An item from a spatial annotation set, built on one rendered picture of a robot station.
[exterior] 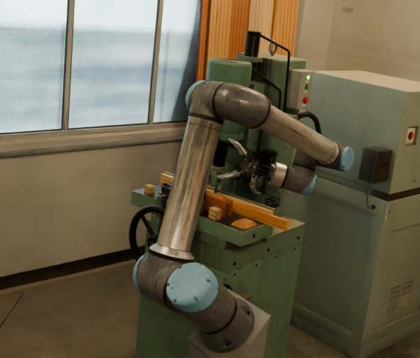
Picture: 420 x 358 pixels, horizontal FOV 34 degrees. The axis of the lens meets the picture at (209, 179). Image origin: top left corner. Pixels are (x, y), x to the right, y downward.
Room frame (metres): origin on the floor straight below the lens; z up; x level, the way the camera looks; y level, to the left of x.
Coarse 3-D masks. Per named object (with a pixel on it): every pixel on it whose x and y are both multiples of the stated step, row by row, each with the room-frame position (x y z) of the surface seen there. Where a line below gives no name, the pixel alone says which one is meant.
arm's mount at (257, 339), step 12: (228, 288) 2.14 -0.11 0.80; (264, 312) 2.00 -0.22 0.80; (264, 324) 1.96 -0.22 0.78; (192, 336) 2.04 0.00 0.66; (252, 336) 1.94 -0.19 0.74; (264, 336) 1.97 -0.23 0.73; (192, 348) 2.03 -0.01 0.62; (204, 348) 1.98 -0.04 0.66; (240, 348) 1.92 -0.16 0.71; (252, 348) 1.94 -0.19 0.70
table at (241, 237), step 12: (132, 192) 2.81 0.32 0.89; (144, 192) 2.80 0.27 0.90; (156, 192) 2.82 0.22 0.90; (132, 204) 2.80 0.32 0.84; (144, 204) 2.76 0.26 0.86; (204, 216) 2.58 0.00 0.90; (228, 216) 2.61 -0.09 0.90; (240, 216) 2.63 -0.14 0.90; (204, 228) 2.56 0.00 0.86; (216, 228) 2.52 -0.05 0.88; (228, 228) 2.49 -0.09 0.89; (240, 228) 2.49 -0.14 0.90; (252, 228) 2.50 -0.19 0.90; (264, 228) 2.56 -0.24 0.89; (228, 240) 2.48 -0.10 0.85; (240, 240) 2.45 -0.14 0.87; (252, 240) 2.50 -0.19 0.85
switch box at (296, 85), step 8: (296, 72) 2.87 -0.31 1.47; (304, 72) 2.87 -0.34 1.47; (312, 72) 2.92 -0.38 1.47; (296, 80) 2.87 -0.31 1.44; (304, 80) 2.88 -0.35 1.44; (312, 80) 2.93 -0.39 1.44; (288, 88) 2.89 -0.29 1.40; (296, 88) 2.86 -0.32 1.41; (304, 88) 2.88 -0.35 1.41; (288, 96) 2.89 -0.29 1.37; (296, 96) 2.86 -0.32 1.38; (304, 96) 2.89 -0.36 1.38; (288, 104) 2.88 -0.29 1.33; (296, 104) 2.86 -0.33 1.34
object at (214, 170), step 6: (216, 168) 2.70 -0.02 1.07; (222, 168) 2.72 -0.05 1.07; (228, 168) 2.74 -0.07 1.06; (234, 168) 2.77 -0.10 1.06; (210, 174) 2.70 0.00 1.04; (216, 174) 2.69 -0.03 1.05; (210, 180) 2.70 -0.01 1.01; (216, 180) 2.69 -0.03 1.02; (222, 180) 2.72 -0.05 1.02; (228, 180) 2.75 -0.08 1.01
